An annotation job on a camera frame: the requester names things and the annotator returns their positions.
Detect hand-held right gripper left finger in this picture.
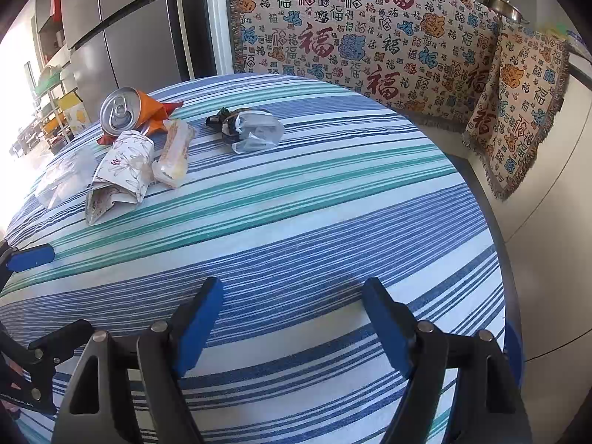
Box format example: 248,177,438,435
51,277,225,444

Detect large printed blanket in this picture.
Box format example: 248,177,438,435
224,0,502,128

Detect floral paper cup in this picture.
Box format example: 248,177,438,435
84,130,155,226

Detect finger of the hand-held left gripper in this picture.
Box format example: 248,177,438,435
28,319,95,366
0,239,56,297

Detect steel pot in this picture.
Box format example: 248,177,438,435
478,0,530,25

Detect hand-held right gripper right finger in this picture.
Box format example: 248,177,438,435
362,278,532,444

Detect dark wrapper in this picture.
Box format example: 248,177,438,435
206,107,271,142

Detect flat clear plastic packaging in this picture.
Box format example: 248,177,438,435
34,152,99,209

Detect clear wrapped snack bar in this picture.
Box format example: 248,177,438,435
152,119,199,189

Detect white base cabinet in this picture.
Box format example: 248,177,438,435
462,51,592,366

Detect striped blue green tablecloth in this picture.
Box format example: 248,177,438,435
0,73,507,444

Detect crumpled clear plastic bag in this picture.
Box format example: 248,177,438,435
231,110,285,154

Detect small printed blanket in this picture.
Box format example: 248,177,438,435
462,23,571,202

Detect yellow green cardboard box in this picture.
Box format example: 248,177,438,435
58,93,88,132

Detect grey refrigerator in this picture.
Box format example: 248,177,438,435
32,0,186,98

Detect crushed orange drink can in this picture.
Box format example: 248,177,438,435
97,87,185,146

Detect storage rack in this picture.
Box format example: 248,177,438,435
23,60,75,149

